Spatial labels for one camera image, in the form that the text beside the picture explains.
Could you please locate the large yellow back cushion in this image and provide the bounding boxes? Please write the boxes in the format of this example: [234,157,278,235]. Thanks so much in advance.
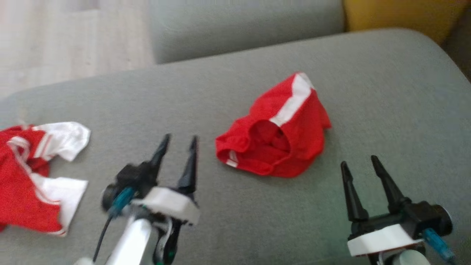
[343,0,471,45]

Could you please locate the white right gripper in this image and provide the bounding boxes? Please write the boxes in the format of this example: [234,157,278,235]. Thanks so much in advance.
[341,155,424,257]

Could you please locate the teal right camera cable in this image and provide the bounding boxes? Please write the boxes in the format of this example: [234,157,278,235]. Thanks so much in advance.
[422,228,456,262]

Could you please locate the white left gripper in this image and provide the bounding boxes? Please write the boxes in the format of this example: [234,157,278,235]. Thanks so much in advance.
[132,134,200,226]

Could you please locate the long grey sofa section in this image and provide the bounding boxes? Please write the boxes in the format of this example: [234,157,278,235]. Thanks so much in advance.
[150,0,345,65]

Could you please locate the red shorts with white stripe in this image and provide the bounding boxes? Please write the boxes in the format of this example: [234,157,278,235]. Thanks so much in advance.
[215,72,332,179]

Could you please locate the red white shirt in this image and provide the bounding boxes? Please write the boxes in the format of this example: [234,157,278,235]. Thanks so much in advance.
[0,121,91,237]

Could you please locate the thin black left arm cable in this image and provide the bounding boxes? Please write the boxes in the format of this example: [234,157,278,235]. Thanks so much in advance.
[93,187,136,262]

